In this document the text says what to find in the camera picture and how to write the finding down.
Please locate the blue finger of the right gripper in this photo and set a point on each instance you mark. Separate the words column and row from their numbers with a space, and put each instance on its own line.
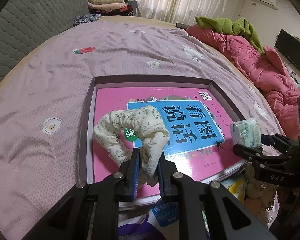
column 276, row 140
column 247, row 153

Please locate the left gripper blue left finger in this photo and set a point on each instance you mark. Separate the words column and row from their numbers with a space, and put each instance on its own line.
column 132, row 175

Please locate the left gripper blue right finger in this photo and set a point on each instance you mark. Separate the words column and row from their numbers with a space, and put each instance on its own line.
column 165, row 169

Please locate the green tissue pack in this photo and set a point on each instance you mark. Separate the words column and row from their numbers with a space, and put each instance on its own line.
column 247, row 133

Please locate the yellow white wipes pack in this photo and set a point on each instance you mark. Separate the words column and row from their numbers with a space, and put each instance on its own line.
column 236, row 185

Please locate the small tan teddy bear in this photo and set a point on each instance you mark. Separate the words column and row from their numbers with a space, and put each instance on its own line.
column 262, row 191

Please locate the cream floral scrunchie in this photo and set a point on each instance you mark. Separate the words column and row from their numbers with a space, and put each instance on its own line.
column 147, row 125

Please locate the cartoon print wipes pack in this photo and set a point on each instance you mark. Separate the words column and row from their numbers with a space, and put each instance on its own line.
column 161, row 222

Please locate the peach makeup sponge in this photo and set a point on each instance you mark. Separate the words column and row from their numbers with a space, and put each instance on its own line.
column 253, row 205

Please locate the person's right hand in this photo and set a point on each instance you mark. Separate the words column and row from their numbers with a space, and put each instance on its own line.
column 289, row 206

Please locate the dark shallow cardboard box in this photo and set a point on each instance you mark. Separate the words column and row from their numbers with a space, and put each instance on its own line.
column 86, row 140

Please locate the pink and blue book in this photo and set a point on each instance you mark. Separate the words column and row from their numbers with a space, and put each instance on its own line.
column 190, row 126

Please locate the pink red quilted duvet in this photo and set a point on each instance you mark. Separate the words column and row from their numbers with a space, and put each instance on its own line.
column 265, row 71

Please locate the black flat screen television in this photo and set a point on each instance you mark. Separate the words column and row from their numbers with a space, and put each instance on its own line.
column 289, row 47

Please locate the purple strawberry print bedspread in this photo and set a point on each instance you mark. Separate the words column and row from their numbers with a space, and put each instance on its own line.
column 42, row 98

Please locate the green fleece blanket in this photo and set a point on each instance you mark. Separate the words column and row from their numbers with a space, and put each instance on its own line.
column 241, row 27

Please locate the dark patterned cloth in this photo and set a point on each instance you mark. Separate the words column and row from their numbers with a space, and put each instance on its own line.
column 86, row 19

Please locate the stack of folded clothes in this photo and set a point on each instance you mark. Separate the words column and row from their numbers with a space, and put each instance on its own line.
column 112, row 7

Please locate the grey quilted headboard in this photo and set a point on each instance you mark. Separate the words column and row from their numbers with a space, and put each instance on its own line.
column 26, row 24

